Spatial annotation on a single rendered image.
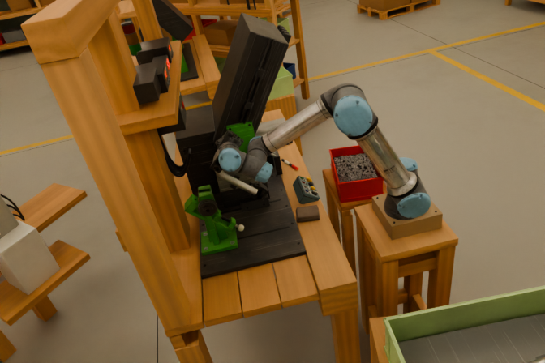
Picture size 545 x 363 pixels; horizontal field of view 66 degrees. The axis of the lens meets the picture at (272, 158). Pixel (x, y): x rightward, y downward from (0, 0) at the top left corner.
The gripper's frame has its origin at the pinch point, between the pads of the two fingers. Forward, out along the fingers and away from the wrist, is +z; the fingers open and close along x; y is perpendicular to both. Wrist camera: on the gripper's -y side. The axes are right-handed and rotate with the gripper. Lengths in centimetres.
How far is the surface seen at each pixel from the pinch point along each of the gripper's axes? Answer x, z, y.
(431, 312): -72, -68, 3
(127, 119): 35.4, -31.2, -4.9
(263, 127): -14.7, 30.5, 11.3
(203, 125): 10.4, 20.6, -2.3
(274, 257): -38, -25, -23
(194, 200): 0.1, -17.5, -22.3
